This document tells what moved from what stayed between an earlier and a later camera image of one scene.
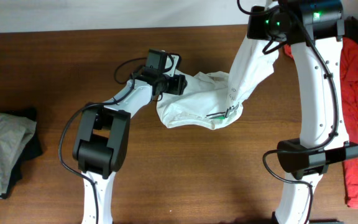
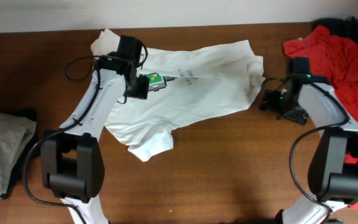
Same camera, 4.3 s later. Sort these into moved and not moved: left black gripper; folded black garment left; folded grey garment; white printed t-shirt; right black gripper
Moved: left black gripper; right black gripper; white printed t-shirt
Not moved: folded grey garment; folded black garment left
